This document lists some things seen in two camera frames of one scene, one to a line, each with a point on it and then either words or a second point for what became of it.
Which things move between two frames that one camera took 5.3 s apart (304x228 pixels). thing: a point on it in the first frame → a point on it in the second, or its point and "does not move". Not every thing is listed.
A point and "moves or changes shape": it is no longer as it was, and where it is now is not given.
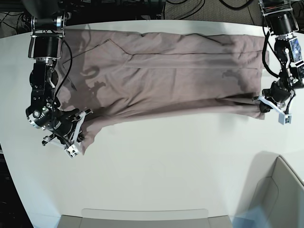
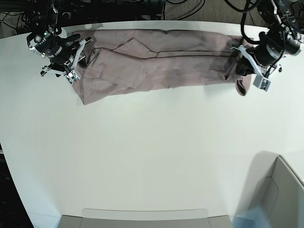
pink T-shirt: [108, 73] moves or changes shape
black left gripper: [43, 111] → [57, 49]
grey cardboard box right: [273, 186] does not move
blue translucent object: [257, 217] does not move
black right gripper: [279, 91] → [270, 48]
